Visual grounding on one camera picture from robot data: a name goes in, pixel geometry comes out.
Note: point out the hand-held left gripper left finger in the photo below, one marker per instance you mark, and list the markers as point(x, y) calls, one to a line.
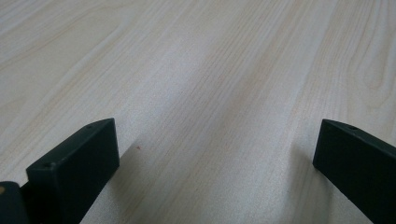
point(74, 168)

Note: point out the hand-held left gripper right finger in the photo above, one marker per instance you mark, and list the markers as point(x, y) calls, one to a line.
point(358, 168)

